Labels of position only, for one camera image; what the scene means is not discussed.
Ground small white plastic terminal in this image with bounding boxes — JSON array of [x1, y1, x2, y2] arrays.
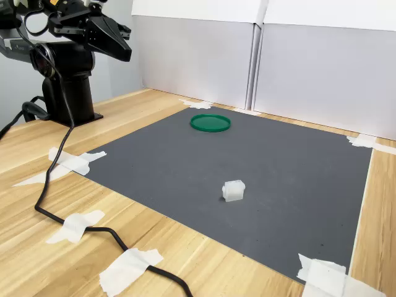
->
[[222, 179, 247, 202]]

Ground round green lid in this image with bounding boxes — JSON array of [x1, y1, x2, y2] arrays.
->
[[189, 113, 231, 133]]

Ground white partition panel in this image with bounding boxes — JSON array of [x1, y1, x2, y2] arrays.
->
[[131, 0, 269, 111], [251, 0, 396, 142]]

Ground white tape piece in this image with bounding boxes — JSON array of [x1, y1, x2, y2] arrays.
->
[[178, 98, 214, 110], [12, 147, 108, 188], [345, 134, 396, 155], [45, 209, 105, 244], [98, 247, 164, 297], [232, 108, 261, 117], [296, 252, 387, 297]]

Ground dark grey mat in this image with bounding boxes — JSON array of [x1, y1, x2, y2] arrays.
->
[[86, 105, 374, 284]]

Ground black base power cable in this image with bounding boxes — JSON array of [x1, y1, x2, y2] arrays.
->
[[0, 95, 52, 140]]

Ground long black camera cable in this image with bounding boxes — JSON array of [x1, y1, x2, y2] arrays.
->
[[15, 6, 194, 297]]

